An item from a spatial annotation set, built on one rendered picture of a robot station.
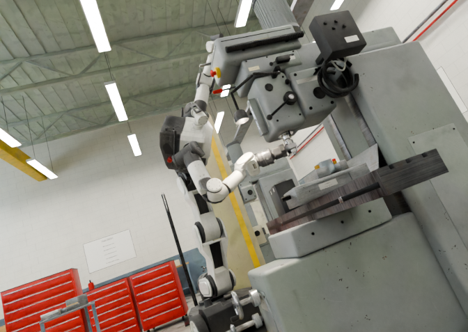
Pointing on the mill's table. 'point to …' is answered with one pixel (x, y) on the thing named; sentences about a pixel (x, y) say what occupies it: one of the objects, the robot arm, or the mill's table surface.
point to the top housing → (230, 60)
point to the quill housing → (269, 92)
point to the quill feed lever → (285, 102)
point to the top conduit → (264, 42)
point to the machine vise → (325, 184)
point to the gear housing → (260, 64)
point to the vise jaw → (317, 174)
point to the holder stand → (279, 188)
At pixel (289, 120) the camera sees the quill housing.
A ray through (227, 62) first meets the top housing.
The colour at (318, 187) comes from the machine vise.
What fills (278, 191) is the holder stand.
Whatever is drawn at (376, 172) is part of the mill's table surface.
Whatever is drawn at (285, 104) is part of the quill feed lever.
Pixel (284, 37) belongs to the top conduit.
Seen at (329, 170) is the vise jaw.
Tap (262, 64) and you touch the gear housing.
